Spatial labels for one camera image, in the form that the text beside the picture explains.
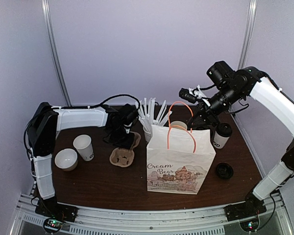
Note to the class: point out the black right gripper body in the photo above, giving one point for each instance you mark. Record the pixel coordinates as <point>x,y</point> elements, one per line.
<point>214,118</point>

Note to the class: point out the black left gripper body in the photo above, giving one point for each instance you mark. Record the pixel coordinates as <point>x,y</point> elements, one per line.
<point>119,138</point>

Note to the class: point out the brown pulp cup carrier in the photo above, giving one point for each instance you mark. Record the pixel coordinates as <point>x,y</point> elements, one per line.
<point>122,157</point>

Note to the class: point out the single white paper cup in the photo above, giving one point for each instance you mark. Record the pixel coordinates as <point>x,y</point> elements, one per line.
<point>218,141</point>

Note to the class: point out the white printed paper bag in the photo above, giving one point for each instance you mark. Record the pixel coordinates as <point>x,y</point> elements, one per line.
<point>178,160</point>

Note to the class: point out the stack of black cup lids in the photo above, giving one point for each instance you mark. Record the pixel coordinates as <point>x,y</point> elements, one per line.
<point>224,171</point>

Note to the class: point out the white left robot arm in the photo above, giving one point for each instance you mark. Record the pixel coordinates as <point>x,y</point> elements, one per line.
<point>48,121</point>

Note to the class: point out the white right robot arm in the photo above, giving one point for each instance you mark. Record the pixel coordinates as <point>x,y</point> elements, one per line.
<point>267,136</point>

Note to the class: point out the cream ceramic mug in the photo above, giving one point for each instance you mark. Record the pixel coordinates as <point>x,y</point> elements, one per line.
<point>179,125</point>

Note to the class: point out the paper cup holding straws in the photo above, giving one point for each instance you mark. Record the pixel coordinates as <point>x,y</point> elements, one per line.
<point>148,134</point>

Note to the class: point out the bundle of wrapped white straws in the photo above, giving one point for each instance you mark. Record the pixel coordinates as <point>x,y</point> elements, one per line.
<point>147,116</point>

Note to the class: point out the white ceramic bowl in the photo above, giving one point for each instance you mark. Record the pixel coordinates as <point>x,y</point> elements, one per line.
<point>66,159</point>

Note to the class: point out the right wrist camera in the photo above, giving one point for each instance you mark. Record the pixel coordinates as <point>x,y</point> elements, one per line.
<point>193,95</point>

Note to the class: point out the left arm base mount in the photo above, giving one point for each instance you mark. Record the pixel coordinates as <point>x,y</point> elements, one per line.
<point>56,216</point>

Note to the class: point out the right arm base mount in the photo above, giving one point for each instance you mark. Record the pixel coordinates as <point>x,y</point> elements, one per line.
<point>247,215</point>

